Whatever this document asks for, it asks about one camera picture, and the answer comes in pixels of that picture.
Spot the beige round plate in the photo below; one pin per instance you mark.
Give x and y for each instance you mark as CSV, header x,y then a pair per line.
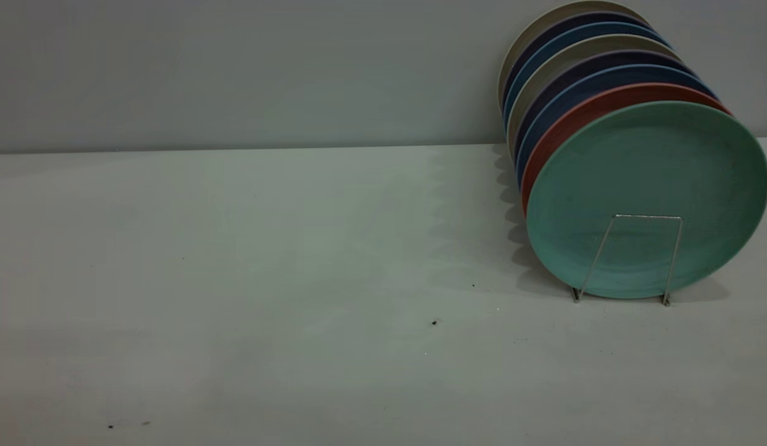
x,y
606,43
522,43

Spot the teal blue round plate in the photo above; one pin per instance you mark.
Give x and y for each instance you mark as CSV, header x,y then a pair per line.
x,y
581,31

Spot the green round plate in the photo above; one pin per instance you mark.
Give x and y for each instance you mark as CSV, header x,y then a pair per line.
x,y
643,167

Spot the dark purple round plate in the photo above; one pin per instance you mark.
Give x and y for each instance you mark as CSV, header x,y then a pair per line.
x,y
600,18
624,59

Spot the pink round plate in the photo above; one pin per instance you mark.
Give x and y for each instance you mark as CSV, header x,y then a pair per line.
x,y
606,99

